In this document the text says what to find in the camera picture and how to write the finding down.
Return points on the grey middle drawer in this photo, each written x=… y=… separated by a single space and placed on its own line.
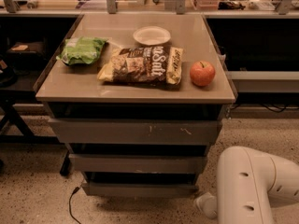
x=138 y=159

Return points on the grey drawer cabinet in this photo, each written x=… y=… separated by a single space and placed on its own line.
x=76 y=92

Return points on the brown sea salt chip bag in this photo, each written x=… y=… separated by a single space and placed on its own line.
x=151 y=64

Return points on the white paper bowl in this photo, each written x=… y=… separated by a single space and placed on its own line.
x=151 y=35

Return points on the red apple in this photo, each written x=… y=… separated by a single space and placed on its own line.
x=202 y=73

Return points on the grey top drawer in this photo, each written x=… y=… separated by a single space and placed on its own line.
x=136 y=131

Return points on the grey drawer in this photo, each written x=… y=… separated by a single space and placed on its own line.
x=140 y=185
x=138 y=159
x=136 y=131

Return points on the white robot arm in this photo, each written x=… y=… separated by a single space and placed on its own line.
x=249 y=182

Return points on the black stand legs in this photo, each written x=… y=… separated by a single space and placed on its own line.
x=7 y=101

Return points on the black bag on shelf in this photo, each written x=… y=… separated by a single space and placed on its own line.
x=27 y=56

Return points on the grey bottom drawer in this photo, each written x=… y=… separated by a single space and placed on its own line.
x=140 y=185

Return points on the green chip bag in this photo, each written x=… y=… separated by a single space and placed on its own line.
x=81 y=50

